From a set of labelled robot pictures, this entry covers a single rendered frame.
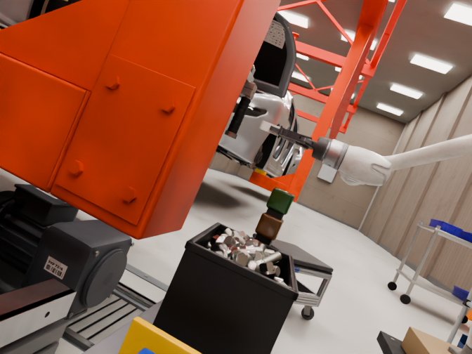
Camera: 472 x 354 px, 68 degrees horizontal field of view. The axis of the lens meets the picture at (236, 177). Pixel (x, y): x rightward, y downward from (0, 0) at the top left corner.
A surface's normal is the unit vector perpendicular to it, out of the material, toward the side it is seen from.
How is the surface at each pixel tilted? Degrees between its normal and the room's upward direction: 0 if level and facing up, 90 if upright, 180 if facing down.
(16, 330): 90
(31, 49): 90
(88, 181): 90
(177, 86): 90
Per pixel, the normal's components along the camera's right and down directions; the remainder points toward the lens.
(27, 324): 0.89, 0.40
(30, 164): -0.22, -0.06
